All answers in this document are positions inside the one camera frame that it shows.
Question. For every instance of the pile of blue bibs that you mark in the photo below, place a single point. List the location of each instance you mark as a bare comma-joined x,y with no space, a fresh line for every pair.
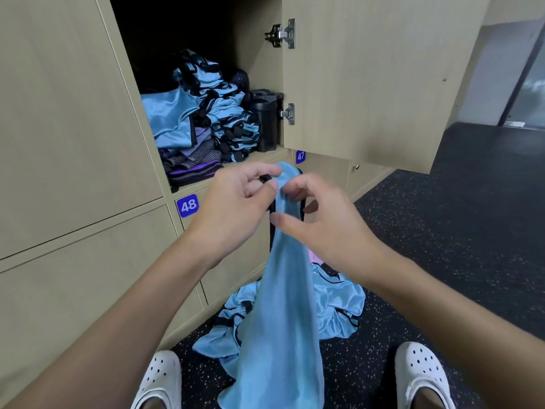
336,302

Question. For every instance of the open beige locker door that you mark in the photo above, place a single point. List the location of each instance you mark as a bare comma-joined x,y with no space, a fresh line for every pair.
370,76

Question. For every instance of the blue number label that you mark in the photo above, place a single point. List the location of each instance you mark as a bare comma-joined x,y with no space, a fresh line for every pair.
300,157
187,205

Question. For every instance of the dark patterned cloth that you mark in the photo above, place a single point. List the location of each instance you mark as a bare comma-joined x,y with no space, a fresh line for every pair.
241,80

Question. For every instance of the white right clog shoe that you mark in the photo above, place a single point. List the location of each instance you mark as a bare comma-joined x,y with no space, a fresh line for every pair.
419,366

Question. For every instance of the person's left hand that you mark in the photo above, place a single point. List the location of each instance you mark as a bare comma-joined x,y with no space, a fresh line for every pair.
223,208

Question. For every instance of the person's right leg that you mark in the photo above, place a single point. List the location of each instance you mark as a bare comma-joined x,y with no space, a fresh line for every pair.
428,400

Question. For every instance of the silver door hinge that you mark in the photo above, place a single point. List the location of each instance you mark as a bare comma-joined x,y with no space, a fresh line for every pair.
288,114
284,33

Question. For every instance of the person's left thumb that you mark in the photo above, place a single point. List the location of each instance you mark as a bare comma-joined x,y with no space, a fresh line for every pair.
262,189

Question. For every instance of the pink cloth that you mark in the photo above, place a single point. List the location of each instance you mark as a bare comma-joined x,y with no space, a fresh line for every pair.
315,256

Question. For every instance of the person's right hand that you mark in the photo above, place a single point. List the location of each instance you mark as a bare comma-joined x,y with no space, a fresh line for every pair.
336,234

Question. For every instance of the folded shiny blue cloth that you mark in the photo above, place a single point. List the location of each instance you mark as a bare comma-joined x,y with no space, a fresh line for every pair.
170,114

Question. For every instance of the beige wooden locker cabinet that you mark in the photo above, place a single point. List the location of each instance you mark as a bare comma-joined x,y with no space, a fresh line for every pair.
72,123

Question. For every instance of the glass door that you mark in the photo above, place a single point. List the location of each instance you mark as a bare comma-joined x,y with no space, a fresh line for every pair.
528,89

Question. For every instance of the white left clog shoe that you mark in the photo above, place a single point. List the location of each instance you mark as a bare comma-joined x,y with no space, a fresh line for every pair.
159,379

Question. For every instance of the black plastic container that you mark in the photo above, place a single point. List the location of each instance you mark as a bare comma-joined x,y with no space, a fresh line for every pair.
266,121

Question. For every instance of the person's left forearm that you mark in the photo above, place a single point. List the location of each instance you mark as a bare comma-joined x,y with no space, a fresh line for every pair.
115,327

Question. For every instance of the stack of black-trimmed blue bibs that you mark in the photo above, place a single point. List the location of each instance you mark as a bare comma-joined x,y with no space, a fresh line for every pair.
230,119

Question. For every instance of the person's right middle finger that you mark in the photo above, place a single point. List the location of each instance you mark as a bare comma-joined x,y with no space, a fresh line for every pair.
311,206

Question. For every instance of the person's right forearm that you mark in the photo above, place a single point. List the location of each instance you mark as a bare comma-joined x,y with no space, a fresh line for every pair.
460,332

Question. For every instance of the white clog shoe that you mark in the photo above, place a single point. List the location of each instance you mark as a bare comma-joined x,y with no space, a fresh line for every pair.
159,379
419,366

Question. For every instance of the light blue mesh training bib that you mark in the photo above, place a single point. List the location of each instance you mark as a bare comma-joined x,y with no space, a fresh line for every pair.
281,319

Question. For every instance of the folded purple and grey clothes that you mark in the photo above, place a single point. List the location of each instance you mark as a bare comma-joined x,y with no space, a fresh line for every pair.
191,163

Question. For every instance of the person's right thumb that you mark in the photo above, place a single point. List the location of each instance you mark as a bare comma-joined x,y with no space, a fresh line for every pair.
289,224

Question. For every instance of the white floor plate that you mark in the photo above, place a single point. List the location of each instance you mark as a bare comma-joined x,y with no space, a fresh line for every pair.
514,124

